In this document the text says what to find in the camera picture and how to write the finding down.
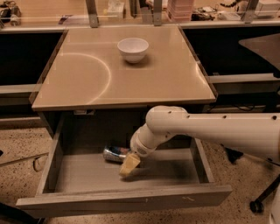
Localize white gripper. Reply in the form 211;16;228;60
119;133;155;177

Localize silver blue redbull can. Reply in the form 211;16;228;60
102;146;130;163

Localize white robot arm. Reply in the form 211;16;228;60
120;106;280;177

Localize grey open top drawer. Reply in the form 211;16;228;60
16;112;234;219

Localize beige top cabinet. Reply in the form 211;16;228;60
28;25;219;138

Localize white bowl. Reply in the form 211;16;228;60
117;38;149;63

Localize white box on shelf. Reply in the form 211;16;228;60
107;0;125;18

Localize pink stacked trays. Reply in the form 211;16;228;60
167;0;194;22

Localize metal frame post middle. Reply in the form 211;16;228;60
153;0;162;26

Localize metal frame post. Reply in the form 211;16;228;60
153;0;162;26
241;0;259;24
86;0;99;28

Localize metal frame post left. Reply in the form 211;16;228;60
86;0;99;28

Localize metal frame post right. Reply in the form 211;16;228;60
241;0;259;24

